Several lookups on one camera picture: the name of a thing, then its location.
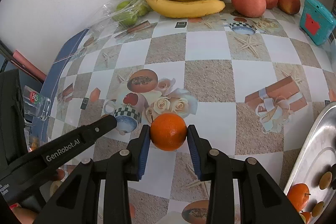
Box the red apple rear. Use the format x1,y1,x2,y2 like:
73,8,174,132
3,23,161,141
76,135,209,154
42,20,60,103
277,0,301,15

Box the glass mug with logo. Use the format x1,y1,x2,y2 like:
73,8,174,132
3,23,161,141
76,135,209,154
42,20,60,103
23,86,51,121

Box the teal plastic box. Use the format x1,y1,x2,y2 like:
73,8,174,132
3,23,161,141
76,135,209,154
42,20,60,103
299,0,335,46

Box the bag of green fruit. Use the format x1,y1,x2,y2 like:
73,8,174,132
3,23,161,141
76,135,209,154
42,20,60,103
102,0,150,28

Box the kiwi on tray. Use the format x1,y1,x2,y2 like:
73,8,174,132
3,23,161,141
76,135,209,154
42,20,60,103
311,201,325,217

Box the orange tangerine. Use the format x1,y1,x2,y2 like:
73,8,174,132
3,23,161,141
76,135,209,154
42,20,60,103
150,113,187,151
287,183,310,211
299,211,312,224

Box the red apple front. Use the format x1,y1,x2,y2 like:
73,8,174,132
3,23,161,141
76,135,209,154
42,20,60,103
231,0,266,18

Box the silver metal tray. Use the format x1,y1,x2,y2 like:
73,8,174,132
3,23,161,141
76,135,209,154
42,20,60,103
284,102,335,223

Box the brown kiwi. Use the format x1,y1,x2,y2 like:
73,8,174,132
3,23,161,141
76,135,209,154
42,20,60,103
319,171,333,190

